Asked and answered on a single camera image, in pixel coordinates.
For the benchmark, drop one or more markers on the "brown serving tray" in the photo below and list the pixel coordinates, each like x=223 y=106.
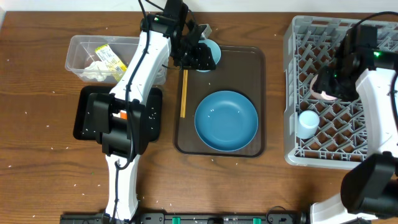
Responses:
x=241 y=69

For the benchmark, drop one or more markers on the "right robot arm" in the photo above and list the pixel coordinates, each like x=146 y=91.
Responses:
x=364 y=72

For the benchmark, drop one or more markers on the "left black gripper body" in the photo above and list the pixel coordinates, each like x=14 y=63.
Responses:
x=200 y=55

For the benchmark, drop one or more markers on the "clear plastic bin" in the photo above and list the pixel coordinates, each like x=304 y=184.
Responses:
x=81 y=52

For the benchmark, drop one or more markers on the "large blue plate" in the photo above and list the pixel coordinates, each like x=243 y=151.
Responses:
x=226 y=121

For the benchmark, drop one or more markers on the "small light blue bowl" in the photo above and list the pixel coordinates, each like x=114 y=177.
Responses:
x=215 y=51

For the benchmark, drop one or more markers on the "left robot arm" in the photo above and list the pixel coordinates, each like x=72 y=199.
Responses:
x=119 y=118

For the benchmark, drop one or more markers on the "black waste tray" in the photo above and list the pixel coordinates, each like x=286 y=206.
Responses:
x=84 y=127

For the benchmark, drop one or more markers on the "white napkin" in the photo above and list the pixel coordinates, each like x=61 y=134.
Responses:
x=97 y=71

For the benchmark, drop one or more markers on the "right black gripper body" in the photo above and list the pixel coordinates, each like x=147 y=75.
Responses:
x=332 y=82

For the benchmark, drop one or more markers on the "light blue plastic cup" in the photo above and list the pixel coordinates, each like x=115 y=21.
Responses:
x=308 y=122

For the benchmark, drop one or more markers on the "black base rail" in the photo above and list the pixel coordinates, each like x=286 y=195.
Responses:
x=273 y=217

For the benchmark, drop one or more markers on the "grey dishwasher rack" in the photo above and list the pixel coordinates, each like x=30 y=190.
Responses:
x=340 y=141

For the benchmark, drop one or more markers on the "orange carrot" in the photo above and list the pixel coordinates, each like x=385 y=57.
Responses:
x=123 y=115

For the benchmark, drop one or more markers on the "wooden chopstick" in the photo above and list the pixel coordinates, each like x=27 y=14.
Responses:
x=183 y=93

